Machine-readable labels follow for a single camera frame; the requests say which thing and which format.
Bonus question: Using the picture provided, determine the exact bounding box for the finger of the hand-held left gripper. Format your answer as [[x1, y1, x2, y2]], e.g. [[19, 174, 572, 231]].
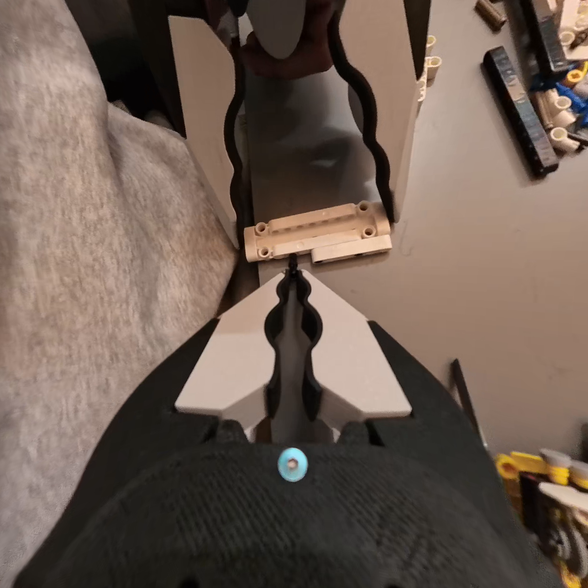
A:
[[167, 15, 252, 250], [331, 0, 433, 225]]

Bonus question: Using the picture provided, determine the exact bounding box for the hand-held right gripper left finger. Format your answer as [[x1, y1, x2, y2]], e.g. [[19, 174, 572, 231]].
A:
[[174, 270, 290, 443]]

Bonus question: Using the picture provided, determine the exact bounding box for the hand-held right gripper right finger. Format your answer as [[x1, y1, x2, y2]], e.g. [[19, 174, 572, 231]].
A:
[[298, 270, 413, 443]]

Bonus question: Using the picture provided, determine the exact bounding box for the white lego panel assembly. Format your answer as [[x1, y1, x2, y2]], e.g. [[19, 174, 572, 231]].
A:
[[243, 201, 393, 263]]

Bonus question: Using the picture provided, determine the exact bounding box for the wide white angled lego beam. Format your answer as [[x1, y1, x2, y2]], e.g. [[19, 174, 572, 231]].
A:
[[417, 34, 443, 101]]

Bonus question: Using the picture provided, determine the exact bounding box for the dark tan lego axle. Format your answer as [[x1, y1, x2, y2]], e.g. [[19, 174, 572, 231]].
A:
[[474, 0, 509, 33]]

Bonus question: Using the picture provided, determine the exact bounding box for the long black lego beam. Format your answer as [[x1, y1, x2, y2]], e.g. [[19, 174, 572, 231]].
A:
[[481, 46, 561, 180], [505, 0, 570, 74]]

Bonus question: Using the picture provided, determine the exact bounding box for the pile of small lego parts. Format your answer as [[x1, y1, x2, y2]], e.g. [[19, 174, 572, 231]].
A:
[[528, 0, 588, 158]]

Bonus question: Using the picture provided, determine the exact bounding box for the partly built lego model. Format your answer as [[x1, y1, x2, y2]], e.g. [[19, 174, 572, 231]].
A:
[[450, 358, 588, 588]]

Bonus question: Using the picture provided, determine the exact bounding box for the person's left hand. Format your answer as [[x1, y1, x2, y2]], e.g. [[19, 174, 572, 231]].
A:
[[238, 0, 344, 78]]

